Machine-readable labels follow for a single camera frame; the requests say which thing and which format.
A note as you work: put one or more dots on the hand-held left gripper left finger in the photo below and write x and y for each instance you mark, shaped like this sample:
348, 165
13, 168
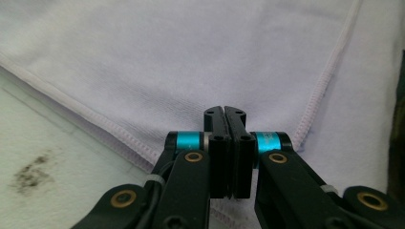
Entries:
218, 159

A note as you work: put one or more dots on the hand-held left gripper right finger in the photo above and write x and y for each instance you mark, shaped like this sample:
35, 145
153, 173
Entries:
243, 165

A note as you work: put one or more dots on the lavender patterned cloth garment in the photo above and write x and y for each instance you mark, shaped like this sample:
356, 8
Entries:
191, 57

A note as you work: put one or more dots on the white grid foam mat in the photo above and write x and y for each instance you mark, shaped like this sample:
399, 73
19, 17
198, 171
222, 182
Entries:
47, 133

